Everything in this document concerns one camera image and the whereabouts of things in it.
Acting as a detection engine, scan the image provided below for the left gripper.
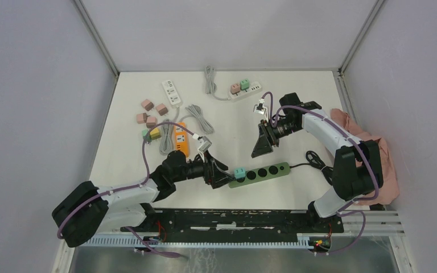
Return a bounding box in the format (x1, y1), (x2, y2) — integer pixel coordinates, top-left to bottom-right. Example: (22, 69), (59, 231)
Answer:
(172, 150), (236, 189)

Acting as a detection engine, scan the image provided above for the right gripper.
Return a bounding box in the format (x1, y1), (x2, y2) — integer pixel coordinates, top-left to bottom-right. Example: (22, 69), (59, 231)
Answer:
(252, 118), (300, 158)

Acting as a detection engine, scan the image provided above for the teal USB adapter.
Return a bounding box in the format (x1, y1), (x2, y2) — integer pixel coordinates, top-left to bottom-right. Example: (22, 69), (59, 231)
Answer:
(234, 167), (246, 180)

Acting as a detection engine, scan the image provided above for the green power strip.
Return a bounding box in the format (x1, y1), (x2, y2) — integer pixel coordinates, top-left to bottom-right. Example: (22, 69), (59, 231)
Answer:
(228, 162), (291, 188)

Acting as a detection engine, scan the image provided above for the orange power strip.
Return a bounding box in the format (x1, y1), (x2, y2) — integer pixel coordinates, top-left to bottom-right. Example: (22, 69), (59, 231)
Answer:
(174, 126), (190, 158)

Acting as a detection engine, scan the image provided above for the yellow USB adapter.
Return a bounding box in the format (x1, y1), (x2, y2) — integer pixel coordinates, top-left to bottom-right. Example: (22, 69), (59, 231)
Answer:
(149, 128), (162, 140)

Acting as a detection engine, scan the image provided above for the mint adapter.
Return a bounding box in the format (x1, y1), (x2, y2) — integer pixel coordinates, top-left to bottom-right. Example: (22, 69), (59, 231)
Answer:
(142, 129), (151, 144)

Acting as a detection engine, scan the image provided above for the white power strip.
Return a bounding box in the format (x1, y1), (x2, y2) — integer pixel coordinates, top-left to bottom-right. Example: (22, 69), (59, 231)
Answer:
(162, 80), (183, 109)
(228, 81), (262, 101)

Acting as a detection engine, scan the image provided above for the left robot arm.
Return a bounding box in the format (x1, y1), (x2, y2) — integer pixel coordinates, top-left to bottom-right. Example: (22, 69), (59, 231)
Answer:
(51, 151), (235, 247)

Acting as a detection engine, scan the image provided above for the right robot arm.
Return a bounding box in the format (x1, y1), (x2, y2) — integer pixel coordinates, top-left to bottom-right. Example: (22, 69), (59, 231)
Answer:
(251, 93), (384, 232)

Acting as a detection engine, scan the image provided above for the green adapter on far strip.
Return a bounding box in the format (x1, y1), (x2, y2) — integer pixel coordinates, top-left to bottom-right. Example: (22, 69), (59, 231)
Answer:
(239, 78), (250, 90)

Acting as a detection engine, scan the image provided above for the pink cloth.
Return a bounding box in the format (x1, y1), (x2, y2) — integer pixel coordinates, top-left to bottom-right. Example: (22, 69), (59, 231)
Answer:
(330, 108), (399, 206)

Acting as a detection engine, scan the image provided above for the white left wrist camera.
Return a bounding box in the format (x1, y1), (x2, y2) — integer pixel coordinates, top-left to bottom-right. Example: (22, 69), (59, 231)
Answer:
(197, 136), (212, 154)

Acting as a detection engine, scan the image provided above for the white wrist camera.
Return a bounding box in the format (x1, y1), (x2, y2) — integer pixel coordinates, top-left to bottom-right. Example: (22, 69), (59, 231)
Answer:
(253, 98), (269, 115)
(197, 136), (212, 154)

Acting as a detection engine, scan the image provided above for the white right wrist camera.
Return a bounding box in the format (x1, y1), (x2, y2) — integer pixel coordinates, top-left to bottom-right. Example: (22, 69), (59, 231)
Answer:
(253, 98), (269, 115)

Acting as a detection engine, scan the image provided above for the grey coiled orange strip cable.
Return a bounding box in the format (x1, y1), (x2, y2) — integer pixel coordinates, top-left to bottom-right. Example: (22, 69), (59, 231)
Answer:
(184, 104), (215, 135)

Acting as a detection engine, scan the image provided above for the black green strip cable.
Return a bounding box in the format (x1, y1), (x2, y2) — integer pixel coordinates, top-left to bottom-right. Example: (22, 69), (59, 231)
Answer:
(289, 150), (334, 185)

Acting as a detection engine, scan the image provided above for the black mounting base plate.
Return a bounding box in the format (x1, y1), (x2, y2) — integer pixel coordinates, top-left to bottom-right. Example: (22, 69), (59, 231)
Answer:
(133, 208), (344, 243)

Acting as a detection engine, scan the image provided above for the grey far strip cable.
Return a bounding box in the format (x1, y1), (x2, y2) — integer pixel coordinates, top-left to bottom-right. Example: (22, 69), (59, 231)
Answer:
(204, 64), (230, 102)

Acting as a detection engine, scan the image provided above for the white slotted cable duct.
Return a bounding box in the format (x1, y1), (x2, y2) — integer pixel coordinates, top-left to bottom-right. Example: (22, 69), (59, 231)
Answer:
(83, 235), (314, 250)

